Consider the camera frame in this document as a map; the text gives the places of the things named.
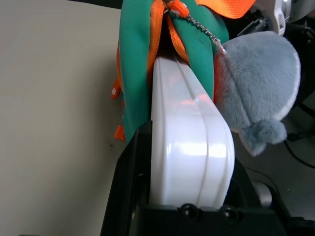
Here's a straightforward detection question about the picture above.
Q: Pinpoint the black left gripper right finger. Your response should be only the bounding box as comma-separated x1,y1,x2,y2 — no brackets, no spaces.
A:
221,159,293,236

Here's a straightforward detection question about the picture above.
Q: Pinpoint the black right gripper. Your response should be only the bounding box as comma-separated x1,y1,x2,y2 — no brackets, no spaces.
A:
227,7,274,40

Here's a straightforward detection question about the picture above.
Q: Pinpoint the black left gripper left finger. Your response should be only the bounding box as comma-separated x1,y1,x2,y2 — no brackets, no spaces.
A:
100,119,154,236

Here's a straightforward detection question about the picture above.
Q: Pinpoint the teal and orange backpack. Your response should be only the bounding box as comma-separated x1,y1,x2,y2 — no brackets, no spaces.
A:
110,0,256,143

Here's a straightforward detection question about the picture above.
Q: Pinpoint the silver metal cylinder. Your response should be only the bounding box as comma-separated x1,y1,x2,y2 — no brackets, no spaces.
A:
252,181,272,207

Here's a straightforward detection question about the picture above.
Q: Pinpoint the grey white plush dolphin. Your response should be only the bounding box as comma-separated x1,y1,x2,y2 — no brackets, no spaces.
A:
214,30,302,157

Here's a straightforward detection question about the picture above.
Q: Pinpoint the silver ball chain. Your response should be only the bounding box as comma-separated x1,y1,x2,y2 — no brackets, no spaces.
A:
169,9,227,54

